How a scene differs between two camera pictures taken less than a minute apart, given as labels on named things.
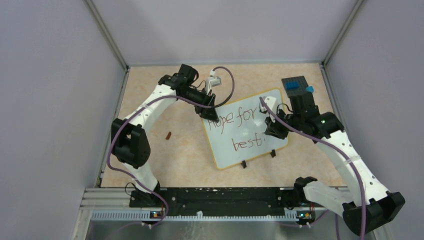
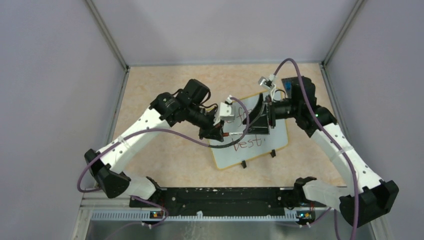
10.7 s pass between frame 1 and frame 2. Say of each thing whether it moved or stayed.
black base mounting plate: stayed
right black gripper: moved
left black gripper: moved
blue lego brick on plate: stayed
